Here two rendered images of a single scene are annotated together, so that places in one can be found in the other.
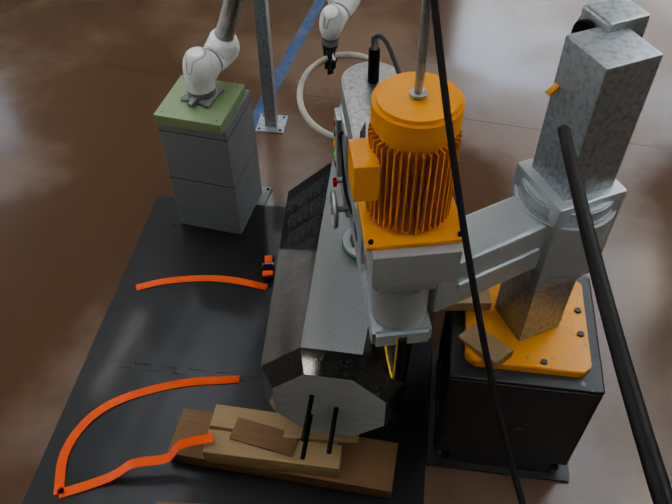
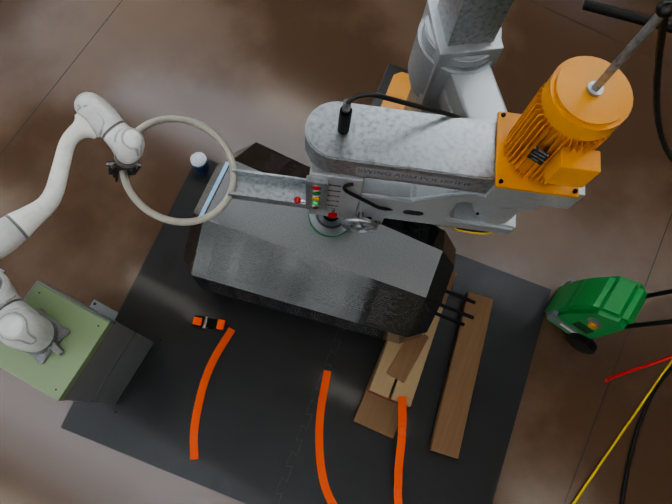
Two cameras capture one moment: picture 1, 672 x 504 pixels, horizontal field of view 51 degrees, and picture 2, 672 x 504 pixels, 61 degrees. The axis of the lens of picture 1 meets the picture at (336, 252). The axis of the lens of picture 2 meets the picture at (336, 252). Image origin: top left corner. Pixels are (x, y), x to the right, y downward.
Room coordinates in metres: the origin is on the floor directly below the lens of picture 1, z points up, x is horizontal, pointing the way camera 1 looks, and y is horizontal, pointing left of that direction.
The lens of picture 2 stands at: (2.00, 0.81, 3.42)
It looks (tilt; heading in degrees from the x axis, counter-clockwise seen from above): 73 degrees down; 272
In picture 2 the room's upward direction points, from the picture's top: 11 degrees clockwise
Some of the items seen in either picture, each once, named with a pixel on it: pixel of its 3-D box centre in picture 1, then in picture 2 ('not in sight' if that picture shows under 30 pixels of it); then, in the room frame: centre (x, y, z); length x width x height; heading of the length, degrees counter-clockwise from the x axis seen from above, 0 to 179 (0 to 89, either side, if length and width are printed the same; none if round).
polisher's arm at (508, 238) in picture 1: (512, 237); (467, 94); (1.64, -0.61, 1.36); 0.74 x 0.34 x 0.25; 117
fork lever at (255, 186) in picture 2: not in sight; (308, 193); (2.20, -0.13, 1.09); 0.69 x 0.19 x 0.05; 6
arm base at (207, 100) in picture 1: (200, 93); (42, 337); (3.18, 0.72, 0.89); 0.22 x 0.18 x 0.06; 158
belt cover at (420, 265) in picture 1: (388, 163); (440, 154); (1.74, -0.17, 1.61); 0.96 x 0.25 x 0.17; 6
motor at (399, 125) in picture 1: (406, 158); (562, 130); (1.43, -0.19, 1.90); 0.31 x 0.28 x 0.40; 96
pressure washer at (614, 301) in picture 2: not in sight; (610, 302); (0.51, -0.16, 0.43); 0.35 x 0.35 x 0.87; 67
